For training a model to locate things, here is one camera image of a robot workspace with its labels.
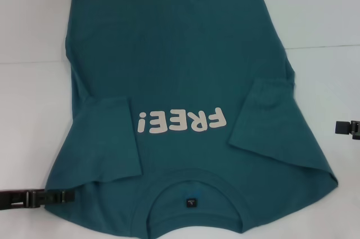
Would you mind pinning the teal t-shirt with FREE print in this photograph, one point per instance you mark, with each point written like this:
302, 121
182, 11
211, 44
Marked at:
182, 53

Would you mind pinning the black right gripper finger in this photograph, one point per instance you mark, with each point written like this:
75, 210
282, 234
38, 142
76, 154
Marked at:
344, 128

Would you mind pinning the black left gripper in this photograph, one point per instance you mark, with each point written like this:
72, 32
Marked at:
12, 199

